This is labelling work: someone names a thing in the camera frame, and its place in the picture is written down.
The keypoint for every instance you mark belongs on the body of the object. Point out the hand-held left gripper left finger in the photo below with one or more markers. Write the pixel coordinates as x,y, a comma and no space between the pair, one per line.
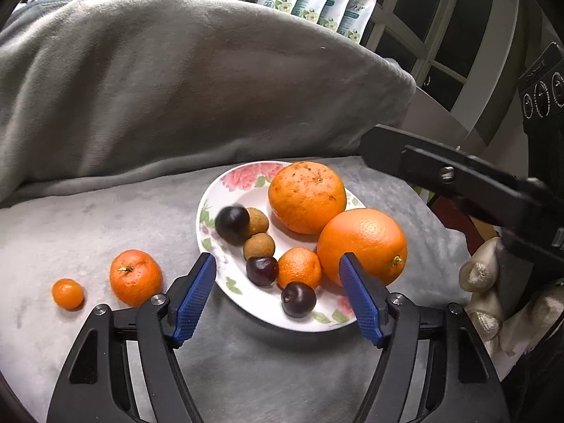
194,299

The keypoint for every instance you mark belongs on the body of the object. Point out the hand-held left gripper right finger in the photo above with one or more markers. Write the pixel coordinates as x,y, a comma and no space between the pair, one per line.
361,304

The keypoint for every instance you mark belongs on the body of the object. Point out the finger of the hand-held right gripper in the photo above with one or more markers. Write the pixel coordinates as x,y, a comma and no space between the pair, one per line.
423,163

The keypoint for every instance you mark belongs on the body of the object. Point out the floral white plate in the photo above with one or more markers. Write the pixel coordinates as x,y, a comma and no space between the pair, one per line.
246,293

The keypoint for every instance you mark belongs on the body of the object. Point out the smooth navel orange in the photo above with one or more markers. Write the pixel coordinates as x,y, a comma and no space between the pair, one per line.
361,242

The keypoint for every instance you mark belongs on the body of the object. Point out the dark cherry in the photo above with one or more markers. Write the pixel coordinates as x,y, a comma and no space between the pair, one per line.
261,270
232,224
298,299

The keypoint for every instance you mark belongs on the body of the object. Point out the mandarin with stem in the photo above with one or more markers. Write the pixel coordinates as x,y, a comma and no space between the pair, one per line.
302,266

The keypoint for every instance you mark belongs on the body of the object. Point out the brown longan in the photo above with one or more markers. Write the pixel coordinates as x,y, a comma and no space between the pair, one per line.
260,246
259,221

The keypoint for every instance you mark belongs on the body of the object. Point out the person's right hand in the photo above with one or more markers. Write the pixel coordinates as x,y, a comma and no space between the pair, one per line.
480,273

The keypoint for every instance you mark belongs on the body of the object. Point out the dark red cloth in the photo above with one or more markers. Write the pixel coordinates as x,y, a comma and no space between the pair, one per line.
454,216

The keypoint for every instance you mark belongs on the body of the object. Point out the medium mandarin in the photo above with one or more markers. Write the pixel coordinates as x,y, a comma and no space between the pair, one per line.
135,277

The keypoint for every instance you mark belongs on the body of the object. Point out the large rough orange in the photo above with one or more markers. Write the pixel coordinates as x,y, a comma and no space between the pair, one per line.
306,198

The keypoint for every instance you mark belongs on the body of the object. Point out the small mandarin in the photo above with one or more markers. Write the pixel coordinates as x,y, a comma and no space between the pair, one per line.
67,294

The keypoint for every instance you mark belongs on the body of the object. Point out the light grey fleece blanket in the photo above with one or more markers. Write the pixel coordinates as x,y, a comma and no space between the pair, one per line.
88,229

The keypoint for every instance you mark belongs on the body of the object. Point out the white framed glass door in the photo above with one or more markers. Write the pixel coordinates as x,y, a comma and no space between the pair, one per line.
440,26

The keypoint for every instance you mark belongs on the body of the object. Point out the dark grey fleece blanket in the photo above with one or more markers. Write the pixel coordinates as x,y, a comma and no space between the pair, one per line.
154,75

